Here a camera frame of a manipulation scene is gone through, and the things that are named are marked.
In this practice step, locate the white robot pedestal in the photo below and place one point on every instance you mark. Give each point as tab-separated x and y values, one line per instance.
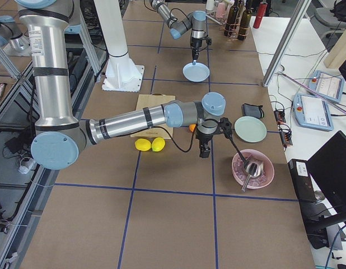
121	72

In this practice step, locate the copper wire bottle rack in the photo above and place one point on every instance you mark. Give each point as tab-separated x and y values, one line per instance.
235	31

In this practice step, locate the red cylindrical flask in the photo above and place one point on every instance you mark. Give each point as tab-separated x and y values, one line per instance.
260	14

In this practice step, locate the light blue plate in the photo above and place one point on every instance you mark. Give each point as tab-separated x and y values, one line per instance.
197	72

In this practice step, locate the teach pendant tablet near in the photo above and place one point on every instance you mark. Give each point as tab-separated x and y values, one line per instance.
312	112

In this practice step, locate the dark glass wine bottle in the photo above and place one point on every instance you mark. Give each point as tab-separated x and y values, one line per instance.
245	21
231	18

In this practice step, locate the bamboo cutting board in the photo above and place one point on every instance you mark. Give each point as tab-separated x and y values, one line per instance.
153	102

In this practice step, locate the metal scoop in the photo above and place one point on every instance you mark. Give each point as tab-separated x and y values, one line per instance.
250	166

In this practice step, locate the teach pendant tablet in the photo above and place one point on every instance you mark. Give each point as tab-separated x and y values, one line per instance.
327	85
312	112

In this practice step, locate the orange mandarin fruit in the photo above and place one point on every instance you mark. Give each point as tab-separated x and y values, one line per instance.
192	127

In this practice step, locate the light green plate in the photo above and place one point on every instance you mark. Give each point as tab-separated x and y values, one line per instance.
250	129

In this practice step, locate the aluminium frame post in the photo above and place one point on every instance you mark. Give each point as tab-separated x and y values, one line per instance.
288	34

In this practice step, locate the black computer box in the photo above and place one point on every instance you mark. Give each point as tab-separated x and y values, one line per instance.
301	181

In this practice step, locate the dark grey folded cloth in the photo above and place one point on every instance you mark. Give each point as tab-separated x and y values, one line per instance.
255	111

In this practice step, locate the yellow lemon upper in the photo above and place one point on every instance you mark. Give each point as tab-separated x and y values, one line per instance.
158	144

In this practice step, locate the black gripper body arm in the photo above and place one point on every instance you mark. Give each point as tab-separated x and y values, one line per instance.
202	138
195	45

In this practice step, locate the yellow lemon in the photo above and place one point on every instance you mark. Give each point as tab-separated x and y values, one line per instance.
158	144
142	144

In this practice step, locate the teach pendant tablet far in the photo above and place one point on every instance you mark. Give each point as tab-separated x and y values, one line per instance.
327	85

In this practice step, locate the pink bowl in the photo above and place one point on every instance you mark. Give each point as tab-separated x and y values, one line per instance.
252	171

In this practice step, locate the yellow lemon lower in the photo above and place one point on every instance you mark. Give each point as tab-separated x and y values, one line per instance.
142	144

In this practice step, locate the black monitor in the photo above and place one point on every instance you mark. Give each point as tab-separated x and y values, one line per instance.
328	169

